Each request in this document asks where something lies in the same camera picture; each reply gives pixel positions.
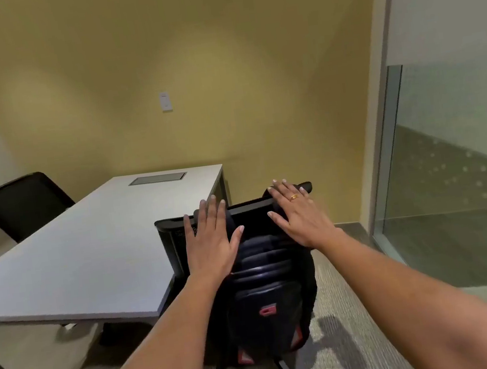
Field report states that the person's left forearm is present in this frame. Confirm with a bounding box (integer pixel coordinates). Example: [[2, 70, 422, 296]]
[[67, 268, 246, 369]]

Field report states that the black mesh office chair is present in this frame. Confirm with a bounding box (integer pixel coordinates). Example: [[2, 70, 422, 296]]
[[152, 180, 338, 369], [0, 167, 80, 246]]

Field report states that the black backpack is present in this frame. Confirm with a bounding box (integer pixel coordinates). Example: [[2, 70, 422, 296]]
[[193, 200, 328, 369]]

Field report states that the white table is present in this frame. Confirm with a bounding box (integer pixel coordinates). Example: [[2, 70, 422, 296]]
[[0, 162, 250, 369]]

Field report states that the person's left hand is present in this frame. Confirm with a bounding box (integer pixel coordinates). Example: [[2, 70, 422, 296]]
[[179, 191, 252, 285]]

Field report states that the person's right forearm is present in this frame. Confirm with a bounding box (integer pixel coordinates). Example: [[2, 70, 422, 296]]
[[316, 208, 487, 369]]

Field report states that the grey table cable hatch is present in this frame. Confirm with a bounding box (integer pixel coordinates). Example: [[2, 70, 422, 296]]
[[128, 170, 188, 188]]

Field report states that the frosted glass wall panel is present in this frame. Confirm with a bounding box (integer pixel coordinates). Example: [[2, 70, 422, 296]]
[[342, 0, 487, 338]]

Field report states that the person's right hand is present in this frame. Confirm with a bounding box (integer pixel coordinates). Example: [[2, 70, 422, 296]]
[[263, 171, 346, 255]]

